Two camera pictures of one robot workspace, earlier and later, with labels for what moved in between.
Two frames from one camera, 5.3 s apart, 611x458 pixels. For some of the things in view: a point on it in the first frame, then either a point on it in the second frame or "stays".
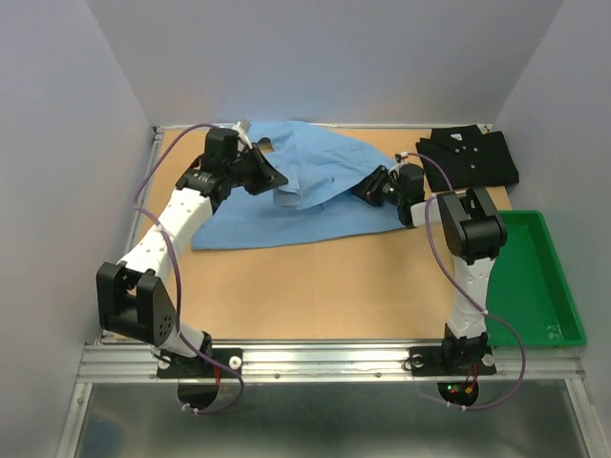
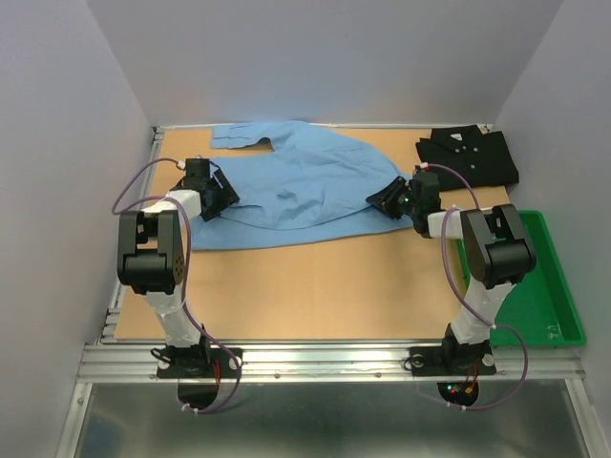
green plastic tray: [528, 287] stays
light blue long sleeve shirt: [318, 201] stays
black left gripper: [267, 176] to [227, 196]
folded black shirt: [470, 159] stays
